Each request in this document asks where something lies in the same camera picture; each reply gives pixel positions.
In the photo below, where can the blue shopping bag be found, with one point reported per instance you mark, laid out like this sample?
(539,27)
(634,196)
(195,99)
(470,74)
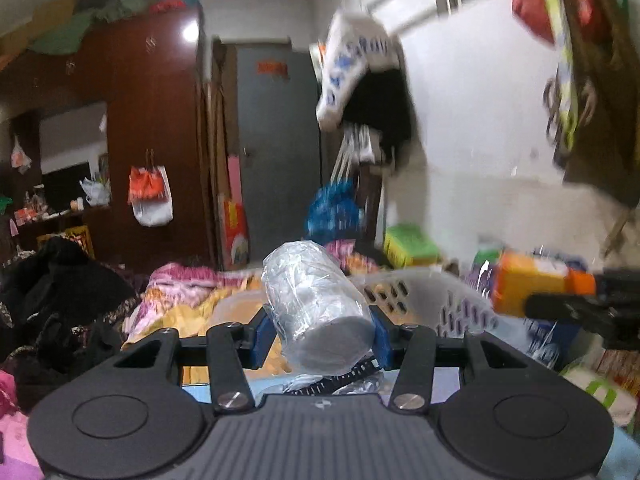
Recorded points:
(549,342)

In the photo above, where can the clear plastic basket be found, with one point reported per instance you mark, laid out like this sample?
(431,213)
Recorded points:
(430,298)

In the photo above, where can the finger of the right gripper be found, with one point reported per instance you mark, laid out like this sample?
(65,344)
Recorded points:
(612,311)

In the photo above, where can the red wooden wardrobe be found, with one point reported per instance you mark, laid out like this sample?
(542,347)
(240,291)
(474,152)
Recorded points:
(129,97)

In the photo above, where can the blue plastic bag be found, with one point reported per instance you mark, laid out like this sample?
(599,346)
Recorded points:
(333,213)

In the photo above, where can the orange bottle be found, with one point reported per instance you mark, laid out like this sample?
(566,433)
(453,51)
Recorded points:
(518,276)

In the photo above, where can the white jacket with blue letters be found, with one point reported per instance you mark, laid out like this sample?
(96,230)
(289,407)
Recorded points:
(356,44)

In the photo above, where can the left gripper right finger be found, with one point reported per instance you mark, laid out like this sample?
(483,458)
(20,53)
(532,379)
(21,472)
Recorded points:
(411,350)

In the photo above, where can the black clothes pile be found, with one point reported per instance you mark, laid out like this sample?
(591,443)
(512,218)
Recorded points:
(61,315)

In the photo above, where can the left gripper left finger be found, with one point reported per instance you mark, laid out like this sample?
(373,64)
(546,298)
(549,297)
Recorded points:
(231,349)

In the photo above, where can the black hanging garment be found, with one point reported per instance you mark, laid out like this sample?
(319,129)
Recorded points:
(381,102)

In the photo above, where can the green box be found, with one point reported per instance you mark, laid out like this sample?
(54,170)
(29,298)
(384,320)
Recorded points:
(406,245)

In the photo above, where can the brown hanging bag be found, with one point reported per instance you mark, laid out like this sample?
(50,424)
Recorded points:
(593,102)

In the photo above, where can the toilet paper roll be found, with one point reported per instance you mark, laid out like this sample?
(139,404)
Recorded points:
(323,322)

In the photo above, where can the pink floral bedsheet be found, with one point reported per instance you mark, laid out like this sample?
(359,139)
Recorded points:
(184,298)

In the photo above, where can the red white hanging bag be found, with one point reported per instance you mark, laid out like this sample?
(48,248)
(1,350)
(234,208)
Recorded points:
(149,196)

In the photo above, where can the grey metal door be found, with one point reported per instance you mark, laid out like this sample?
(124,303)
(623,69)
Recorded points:
(279,144)

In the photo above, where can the yellow blanket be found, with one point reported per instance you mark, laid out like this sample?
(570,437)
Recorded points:
(221,305)

